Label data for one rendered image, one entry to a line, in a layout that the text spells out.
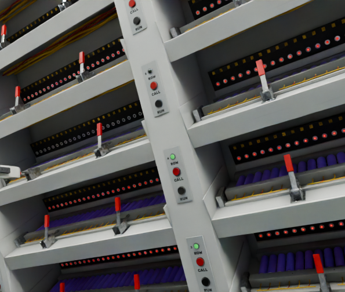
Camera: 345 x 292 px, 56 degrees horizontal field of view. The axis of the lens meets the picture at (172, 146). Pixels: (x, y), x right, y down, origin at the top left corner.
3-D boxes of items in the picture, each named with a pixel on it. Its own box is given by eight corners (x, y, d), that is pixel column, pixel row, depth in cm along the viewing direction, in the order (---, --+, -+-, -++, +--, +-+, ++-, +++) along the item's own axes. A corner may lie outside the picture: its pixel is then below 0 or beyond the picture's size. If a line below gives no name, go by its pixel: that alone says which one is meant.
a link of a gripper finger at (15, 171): (-6, 164, 86) (-4, 164, 85) (18, 167, 92) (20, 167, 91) (-6, 176, 85) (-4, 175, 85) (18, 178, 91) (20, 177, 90)
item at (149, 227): (180, 244, 74) (156, 190, 71) (10, 270, 101) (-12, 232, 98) (204, 201, 92) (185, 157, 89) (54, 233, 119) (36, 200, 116)
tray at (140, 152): (158, 159, 76) (141, 121, 74) (-4, 207, 103) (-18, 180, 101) (185, 134, 93) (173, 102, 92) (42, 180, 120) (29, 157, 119)
